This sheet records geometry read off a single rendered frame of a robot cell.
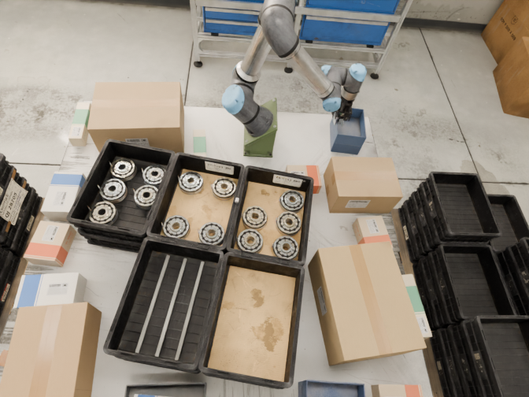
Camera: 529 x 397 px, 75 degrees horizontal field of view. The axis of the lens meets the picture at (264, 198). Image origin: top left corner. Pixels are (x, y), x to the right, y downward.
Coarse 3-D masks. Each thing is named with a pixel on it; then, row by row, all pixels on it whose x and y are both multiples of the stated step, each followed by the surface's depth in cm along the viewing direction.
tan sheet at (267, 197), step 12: (252, 192) 151; (264, 192) 152; (276, 192) 152; (300, 192) 154; (252, 204) 148; (264, 204) 149; (276, 204) 149; (276, 216) 146; (300, 216) 148; (240, 228) 142; (264, 228) 143; (300, 228) 145; (264, 240) 140; (264, 252) 138
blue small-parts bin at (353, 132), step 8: (352, 112) 185; (360, 112) 185; (336, 120) 178; (352, 120) 187; (360, 120) 186; (336, 128) 176; (344, 128) 184; (352, 128) 184; (360, 128) 184; (336, 136) 174; (344, 136) 173; (352, 136) 173; (360, 136) 173; (352, 144) 178; (360, 144) 178
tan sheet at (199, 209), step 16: (208, 176) 153; (224, 176) 154; (176, 192) 148; (208, 192) 149; (176, 208) 144; (192, 208) 144; (208, 208) 145; (224, 208) 146; (192, 224) 141; (224, 224) 142; (192, 240) 137
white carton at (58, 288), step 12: (24, 276) 128; (36, 276) 128; (48, 276) 129; (60, 276) 129; (72, 276) 129; (24, 288) 126; (36, 288) 126; (48, 288) 127; (60, 288) 127; (72, 288) 127; (84, 288) 136; (24, 300) 124; (36, 300) 124; (48, 300) 124; (60, 300) 125; (72, 300) 125
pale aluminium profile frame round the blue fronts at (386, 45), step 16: (192, 0) 261; (208, 0) 258; (224, 0) 260; (304, 0) 261; (192, 16) 271; (336, 16) 271; (352, 16) 271; (368, 16) 271; (384, 16) 271; (400, 16) 272; (320, 48) 298; (336, 48) 298; (352, 48) 298; (368, 48) 298; (384, 48) 300; (288, 64) 311; (320, 64) 312; (336, 64) 313; (352, 64) 312; (368, 64) 313
